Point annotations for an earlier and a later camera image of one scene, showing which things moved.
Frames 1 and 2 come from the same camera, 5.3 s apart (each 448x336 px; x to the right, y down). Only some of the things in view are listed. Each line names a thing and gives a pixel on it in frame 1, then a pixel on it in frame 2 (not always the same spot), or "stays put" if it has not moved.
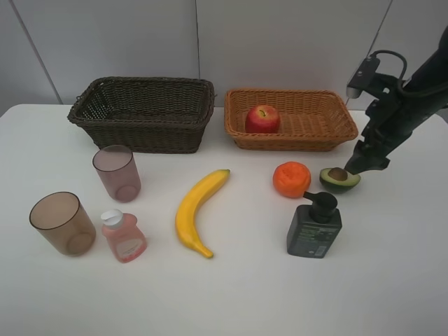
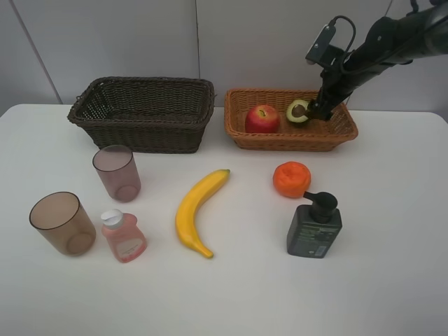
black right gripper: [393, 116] -> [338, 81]
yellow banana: [190, 202] stays put
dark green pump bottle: [312, 227] stays put
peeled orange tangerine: [291, 179] stays put
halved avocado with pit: [338, 180] -> [296, 110]
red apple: [262, 119] stays put
